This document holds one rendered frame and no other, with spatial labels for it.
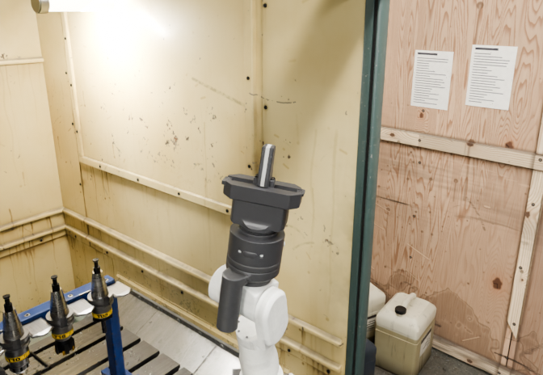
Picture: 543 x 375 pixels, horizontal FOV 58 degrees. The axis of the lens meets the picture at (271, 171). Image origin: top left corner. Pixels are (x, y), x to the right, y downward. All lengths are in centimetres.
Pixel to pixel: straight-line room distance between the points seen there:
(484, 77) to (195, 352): 184
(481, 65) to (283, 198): 204
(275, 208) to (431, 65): 211
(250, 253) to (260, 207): 7
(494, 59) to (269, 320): 206
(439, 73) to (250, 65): 161
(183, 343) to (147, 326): 19
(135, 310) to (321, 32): 131
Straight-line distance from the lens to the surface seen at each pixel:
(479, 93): 268
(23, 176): 227
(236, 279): 77
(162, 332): 191
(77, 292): 143
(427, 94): 279
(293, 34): 122
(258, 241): 76
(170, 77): 156
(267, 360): 94
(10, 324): 129
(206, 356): 177
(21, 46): 221
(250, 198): 74
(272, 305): 80
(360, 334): 135
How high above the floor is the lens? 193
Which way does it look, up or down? 18 degrees down
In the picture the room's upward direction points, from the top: straight up
